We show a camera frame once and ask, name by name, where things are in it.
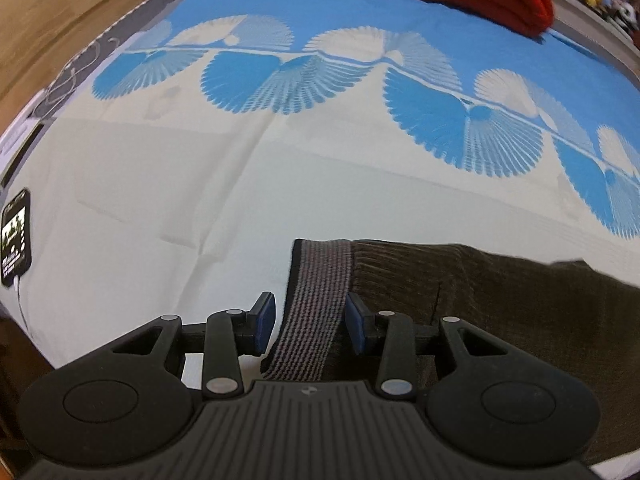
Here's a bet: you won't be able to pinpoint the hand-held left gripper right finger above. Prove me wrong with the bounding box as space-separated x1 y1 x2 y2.
345 292 506 401

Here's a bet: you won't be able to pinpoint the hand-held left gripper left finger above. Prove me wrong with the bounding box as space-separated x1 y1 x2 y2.
107 291 277 400

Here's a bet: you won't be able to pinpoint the brown corduroy pants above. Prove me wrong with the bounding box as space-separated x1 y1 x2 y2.
261 239 640 466

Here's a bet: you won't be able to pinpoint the blue and white patterned bedsheet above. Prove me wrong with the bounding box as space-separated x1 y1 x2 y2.
0 0 640 480

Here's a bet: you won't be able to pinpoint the black smartphone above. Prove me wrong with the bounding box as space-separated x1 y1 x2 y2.
0 189 35 288

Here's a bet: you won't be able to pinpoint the white charging cable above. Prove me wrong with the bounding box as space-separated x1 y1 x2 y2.
15 275 32 332

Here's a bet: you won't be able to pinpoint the wooden bed frame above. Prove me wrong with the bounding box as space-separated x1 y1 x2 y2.
0 0 176 136

